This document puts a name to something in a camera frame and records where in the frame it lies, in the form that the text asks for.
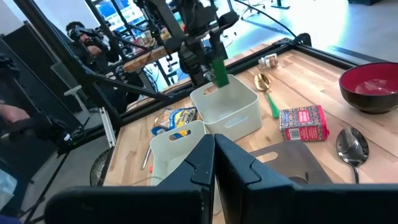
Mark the green packet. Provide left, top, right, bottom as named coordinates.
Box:
left=211, top=57, right=230, bottom=88

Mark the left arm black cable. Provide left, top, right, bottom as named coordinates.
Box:
left=231, top=0, right=298, bottom=40

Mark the red patterned box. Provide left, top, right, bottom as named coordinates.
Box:
left=279, top=105, right=330, bottom=142

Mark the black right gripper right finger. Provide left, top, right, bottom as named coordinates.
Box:
left=214, top=133, right=398, bottom=224

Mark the red and black bowl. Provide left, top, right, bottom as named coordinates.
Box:
left=338, top=62, right=398, bottom=114

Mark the white plastic bin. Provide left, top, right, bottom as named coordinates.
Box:
left=150, top=120, right=208, bottom=187
left=190, top=73, right=263, bottom=142

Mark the wooden desk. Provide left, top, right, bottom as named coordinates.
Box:
left=123, top=27, right=175, bottom=74

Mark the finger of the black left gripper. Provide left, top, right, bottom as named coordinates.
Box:
left=208, top=30, right=218, bottom=62
left=217, top=28, right=229, bottom=60

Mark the person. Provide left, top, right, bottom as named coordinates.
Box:
left=65, top=21, right=125, bottom=75

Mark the spoon orange handle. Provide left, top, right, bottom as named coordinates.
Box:
left=140, top=144, right=155, bottom=174

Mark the blue yellow ramen packet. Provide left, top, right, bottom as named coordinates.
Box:
left=151, top=106, right=199, bottom=139

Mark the silver aluminium bracket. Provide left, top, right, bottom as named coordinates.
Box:
left=98, top=107, right=117, bottom=148

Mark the dark grey translucent bin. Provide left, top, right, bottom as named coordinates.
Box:
left=248, top=140, right=333, bottom=185

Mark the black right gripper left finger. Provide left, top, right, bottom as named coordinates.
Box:
left=44, top=133, right=216, bottom=224

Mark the black aluminium table frame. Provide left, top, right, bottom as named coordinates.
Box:
left=12, top=0, right=386, bottom=150

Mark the gold spoon green handle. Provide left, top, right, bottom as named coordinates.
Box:
left=254, top=73, right=280, bottom=119

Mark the person's hand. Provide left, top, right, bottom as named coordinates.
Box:
left=0, top=103, right=30, bottom=124

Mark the steel spoon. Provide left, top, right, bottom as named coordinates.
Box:
left=335, top=126, right=370, bottom=184

